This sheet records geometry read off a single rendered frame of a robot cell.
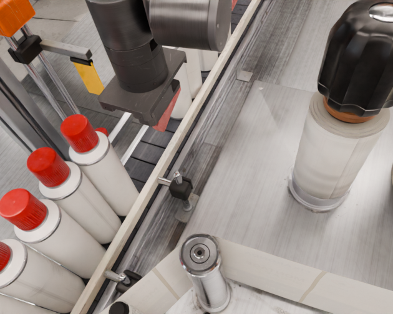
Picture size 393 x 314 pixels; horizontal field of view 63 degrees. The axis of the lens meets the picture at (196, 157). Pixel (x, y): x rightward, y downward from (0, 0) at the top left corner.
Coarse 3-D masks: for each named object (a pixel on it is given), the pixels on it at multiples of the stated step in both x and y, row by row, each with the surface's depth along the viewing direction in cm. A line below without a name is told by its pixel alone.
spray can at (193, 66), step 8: (184, 48) 55; (192, 56) 57; (192, 64) 58; (192, 72) 59; (200, 72) 62; (192, 80) 61; (200, 80) 63; (192, 88) 62; (200, 88) 64; (192, 96) 64
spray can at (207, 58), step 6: (198, 54) 65; (204, 54) 65; (210, 54) 65; (216, 54) 67; (204, 60) 66; (210, 60) 66; (216, 60) 68; (204, 66) 67; (210, 66) 68; (204, 72) 69
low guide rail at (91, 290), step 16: (256, 0) 76; (240, 32) 71; (224, 48) 67; (224, 64) 67; (208, 80) 62; (192, 112) 58; (176, 144) 55; (160, 160) 53; (160, 176) 53; (144, 192) 50; (144, 208) 51; (128, 224) 48; (112, 240) 47; (112, 256) 45; (96, 272) 44; (96, 288) 44; (80, 304) 42
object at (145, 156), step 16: (240, 0) 82; (240, 16) 79; (208, 96) 65; (176, 128) 61; (192, 128) 61; (144, 144) 60; (160, 144) 60; (128, 160) 58; (144, 160) 58; (176, 160) 59; (144, 176) 56; (128, 240) 50; (96, 304) 46
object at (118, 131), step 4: (124, 116) 53; (128, 116) 53; (132, 116) 54; (120, 120) 53; (124, 120) 53; (128, 120) 53; (120, 124) 52; (124, 124) 53; (128, 124) 54; (116, 128) 52; (120, 128) 52; (124, 128) 53; (112, 132) 52; (116, 132) 52; (120, 132) 52; (108, 136) 51; (112, 136) 51; (116, 136) 51; (120, 136) 53; (112, 140) 51; (116, 140) 52; (112, 144) 51; (32, 248) 42; (40, 252) 43; (8, 296) 40
